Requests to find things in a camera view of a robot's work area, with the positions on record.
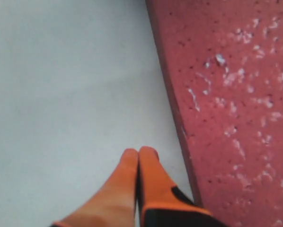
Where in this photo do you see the long red brick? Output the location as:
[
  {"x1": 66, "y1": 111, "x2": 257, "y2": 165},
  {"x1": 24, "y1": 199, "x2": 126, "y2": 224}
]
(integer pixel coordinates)
[{"x1": 146, "y1": 0, "x2": 283, "y2": 227}]

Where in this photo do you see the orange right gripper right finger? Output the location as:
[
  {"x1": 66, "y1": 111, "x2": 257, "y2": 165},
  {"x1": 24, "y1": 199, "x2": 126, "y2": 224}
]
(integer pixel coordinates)
[{"x1": 137, "y1": 147, "x2": 223, "y2": 227}]

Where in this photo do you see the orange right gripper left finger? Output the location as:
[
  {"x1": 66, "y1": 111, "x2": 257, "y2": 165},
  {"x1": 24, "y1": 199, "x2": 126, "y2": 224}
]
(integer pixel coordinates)
[{"x1": 51, "y1": 148, "x2": 138, "y2": 227}]

